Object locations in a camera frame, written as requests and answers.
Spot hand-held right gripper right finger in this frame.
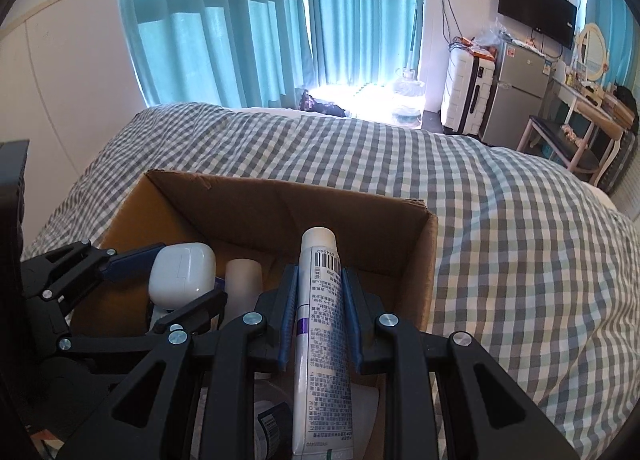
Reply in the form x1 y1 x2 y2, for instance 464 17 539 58
341 267 581 460

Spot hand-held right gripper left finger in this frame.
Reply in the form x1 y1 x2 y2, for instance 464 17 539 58
56 262 301 460

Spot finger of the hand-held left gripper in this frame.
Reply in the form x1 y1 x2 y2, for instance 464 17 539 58
22 240 167 303
56 287 229 352

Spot white earbuds case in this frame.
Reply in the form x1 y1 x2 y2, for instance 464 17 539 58
148 242 217 313

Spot white cream tube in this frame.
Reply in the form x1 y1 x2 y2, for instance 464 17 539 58
291 226 353 458

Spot white cylindrical bottle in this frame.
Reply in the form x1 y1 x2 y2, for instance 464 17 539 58
225 258 263 327

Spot brown cardboard box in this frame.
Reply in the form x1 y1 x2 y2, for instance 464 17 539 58
70 169 440 460

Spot grey checked blanket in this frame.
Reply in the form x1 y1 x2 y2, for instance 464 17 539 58
22 102 640 460

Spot dark cloth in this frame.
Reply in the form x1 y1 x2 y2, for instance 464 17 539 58
300 88 348 117

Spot clear water jug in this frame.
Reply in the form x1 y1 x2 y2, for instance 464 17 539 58
392 67 427 127

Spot wide teal curtain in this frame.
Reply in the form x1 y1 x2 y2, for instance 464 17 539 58
116 0 321 111

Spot white suitcase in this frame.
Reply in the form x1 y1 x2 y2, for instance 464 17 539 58
440 46 496 137

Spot wooden chair dark cushion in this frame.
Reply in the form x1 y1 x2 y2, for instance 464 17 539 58
516 115 601 173

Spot silver small fridge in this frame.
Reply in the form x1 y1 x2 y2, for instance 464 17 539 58
480 37 553 150

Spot mop pole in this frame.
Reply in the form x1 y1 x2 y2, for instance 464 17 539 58
407 5 422 71

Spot clear plastic bag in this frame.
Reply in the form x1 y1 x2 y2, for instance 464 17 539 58
470 20 503 54

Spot white dressing table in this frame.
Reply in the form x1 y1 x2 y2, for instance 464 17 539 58
552 77 626 186

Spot wooden boxes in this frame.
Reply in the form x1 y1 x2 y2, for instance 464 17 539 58
602 92 633 127

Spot black bag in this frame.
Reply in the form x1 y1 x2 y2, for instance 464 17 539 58
612 84 640 133

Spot white oval mirror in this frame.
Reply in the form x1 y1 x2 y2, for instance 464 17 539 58
575 22 610 83

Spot narrow teal curtain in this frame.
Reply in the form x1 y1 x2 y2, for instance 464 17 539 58
582 0 640 91

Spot hanging wall cables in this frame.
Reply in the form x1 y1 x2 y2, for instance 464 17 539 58
440 0 464 49

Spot black wall television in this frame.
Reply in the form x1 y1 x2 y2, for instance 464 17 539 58
497 0 578 50

